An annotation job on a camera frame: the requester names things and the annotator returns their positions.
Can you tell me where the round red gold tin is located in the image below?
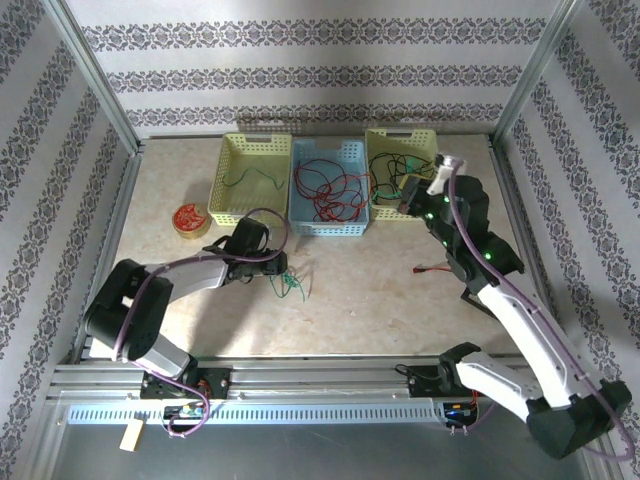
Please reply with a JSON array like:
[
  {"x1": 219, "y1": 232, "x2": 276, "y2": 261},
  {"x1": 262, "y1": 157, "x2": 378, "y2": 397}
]
[{"x1": 171, "y1": 203, "x2": 213, "y2": 240}]

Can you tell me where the blue plastic basket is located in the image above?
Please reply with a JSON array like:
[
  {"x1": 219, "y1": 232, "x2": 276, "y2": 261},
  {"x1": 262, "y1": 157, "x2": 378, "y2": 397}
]
[{"x1": 287, "y1": 138, "x2": 372, "y2": 237}]

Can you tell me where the aluminium frame post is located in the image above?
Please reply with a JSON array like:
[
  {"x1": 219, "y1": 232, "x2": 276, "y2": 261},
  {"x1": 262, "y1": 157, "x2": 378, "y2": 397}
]
[
  {"x1": 42, "y1": 0, "x2": 144, "y2": 156},
  {"x1": 492, "y1": 0, "x2": 586, "y2": 146}
]

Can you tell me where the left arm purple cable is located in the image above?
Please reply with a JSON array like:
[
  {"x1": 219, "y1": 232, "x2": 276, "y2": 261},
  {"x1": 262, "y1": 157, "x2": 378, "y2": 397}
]
[{"x1": 112, "y1": 207, "x2": 291, "y2": 441}]

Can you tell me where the small tan wooden block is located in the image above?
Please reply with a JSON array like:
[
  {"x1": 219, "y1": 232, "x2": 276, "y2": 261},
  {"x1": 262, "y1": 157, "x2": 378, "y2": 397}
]
[{"x1": 119, "y1": 418, "x2": 145, "y2": 453}]

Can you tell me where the grey metal plate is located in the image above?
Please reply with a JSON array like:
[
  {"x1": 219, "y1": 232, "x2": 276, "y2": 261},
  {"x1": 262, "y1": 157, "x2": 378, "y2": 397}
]
[{"x1": 29, "y1": 399, "x2": 609, "y2": 480}]

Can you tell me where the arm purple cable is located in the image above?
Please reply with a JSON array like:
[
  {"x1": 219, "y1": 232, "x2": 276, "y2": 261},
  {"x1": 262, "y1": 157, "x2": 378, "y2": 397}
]
[
  {"x1": 447, "y1": 157, "x2": 634, "y2": 464},
  {"x1": 112, "y1": 207, "x2": 291, "y2": 441}
]

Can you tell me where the small circuit board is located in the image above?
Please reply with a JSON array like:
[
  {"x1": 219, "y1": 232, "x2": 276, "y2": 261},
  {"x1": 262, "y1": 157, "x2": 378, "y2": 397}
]
[
  {"x1": 163, "y1": 403, "x2": 207, "y2": 422},
  {"x1": 443, "y1": 402, "x2": 480, "y2": 420}
]

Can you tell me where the aluminium mounting rail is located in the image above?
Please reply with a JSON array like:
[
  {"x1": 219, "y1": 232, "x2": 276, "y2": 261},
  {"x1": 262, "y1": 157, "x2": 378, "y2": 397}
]
[{"x1": 47, "y1": 355, "x2": 596, "y2": 401}]

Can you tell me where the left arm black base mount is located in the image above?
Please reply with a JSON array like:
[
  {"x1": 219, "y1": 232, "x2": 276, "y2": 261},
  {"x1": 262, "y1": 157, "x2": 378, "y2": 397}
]
[{"x1": 139, "y1": 367, "x2": 234, "y2": 400}]

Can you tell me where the aluminium side rail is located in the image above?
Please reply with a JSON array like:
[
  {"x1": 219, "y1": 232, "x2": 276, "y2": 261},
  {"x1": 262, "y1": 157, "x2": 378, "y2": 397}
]
[
  {"x1": 487, "y1": 142, "x2": 571, "y2": 360},
  {"x1": 69, "y1": 144, "x2": 146, "y2": 364}
]

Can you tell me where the thin red cable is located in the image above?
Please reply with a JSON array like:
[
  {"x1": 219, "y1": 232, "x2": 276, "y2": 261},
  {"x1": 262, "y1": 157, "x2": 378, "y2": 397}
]
[
  {"x1": 299, "y1": 164, "x2": 371, "y2": 222},
  {"x1": 294, "y1": 159, "x2": 374, "y2": 224}
]

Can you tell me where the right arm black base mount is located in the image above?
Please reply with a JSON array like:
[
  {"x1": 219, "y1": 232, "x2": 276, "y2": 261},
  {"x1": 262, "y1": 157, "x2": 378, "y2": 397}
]
[{"x1": 394, "y1": 364, "x2": 481, "y2": 399}]

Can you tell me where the slotted grey cable duct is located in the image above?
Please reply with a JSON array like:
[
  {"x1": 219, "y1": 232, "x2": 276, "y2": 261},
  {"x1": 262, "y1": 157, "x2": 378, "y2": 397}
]
[{"x1": 67, "y1": 401, "x2": 449, "y2": 426}]

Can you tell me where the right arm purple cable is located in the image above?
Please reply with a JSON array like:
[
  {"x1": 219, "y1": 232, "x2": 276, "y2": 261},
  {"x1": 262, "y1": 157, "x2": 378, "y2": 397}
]
[{"x1": 447, "y1": 157, "x2": 634, "y2": 464}]

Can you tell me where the yellow plastic basket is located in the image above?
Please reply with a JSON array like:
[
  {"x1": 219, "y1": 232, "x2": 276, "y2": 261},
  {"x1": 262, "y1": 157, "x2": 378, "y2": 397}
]
[
  {"x1": 364, "y1": 126, "x2": 449, "y2": 223},
  {"x1": 207, "y1": 132, "x2": 294, "y2": 228}
]

